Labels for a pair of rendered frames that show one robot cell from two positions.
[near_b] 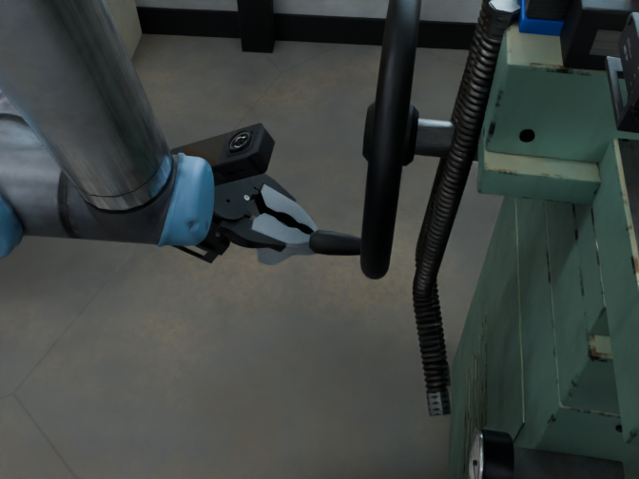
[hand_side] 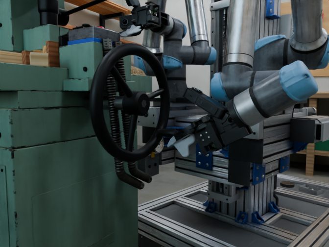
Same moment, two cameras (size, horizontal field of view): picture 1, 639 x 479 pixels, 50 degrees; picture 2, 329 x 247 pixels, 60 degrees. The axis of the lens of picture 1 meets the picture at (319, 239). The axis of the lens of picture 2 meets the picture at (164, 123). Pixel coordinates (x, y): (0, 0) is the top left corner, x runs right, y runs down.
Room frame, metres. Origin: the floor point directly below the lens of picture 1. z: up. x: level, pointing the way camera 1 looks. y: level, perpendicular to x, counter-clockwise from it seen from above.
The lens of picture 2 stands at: (1.12, 0.29, 0.83)
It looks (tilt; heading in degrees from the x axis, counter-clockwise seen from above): 6 degrees down; 205
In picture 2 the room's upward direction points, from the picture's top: straight up
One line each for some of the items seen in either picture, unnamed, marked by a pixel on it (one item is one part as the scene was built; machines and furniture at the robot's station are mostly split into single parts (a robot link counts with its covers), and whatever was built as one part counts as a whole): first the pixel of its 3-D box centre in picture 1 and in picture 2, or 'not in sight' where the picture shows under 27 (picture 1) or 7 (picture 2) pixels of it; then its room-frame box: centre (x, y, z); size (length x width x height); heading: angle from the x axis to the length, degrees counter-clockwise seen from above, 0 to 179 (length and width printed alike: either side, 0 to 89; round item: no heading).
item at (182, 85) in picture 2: not in sight; (174, 87); (-0.23, -0.28, 0.87); 0.15 x 0.15 x 0.10
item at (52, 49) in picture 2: not in sight; (76, 59); (0.44, -0.32, 0.94); 0.20 x 0.01 x 0.08; 171
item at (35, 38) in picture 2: not in sight; (46, 42); (0.45, -0.43, 0.99); 0.14 x 0.07 x 0.09; 81
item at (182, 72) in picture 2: not in sight; (173, 64); (-0.23, -0.29, 0.98); 0.13 x 0.12 x 0.14; 136
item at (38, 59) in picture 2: not in sight; (38, 60); (0.60, -0.29, 0.92); 0.05 x 0.04 x 0.03; 53
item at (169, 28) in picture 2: not in sight; (161, 24); (0.14, -0.17, 1.09); 0.08 x 0.05 x 0.08; 81
